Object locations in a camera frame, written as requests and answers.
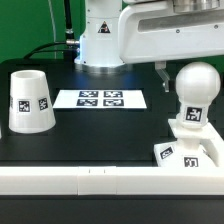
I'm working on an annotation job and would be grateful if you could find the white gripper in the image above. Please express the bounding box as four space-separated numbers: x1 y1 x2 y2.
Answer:
118 0 224 92

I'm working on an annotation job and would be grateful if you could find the white lamp base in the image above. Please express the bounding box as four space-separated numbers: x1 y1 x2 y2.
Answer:
154 119 224 168

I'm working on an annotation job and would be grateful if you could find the white lamp bulb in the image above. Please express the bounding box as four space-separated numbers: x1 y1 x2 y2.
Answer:
175 62 221 128

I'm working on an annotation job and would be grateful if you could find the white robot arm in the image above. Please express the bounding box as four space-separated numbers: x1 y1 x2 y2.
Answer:
75 0 224 87

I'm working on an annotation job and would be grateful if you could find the white lamp shade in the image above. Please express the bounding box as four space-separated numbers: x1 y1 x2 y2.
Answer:
9 70 56 134

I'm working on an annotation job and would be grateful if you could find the paper sheet with markers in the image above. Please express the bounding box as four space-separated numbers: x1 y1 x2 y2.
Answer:
53 90 147 109

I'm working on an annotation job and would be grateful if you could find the black cable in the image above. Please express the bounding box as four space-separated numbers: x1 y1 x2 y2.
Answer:
23 0 81 60

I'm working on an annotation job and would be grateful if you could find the white fence wall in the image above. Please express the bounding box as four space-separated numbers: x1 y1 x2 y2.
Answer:
0 126 224 196

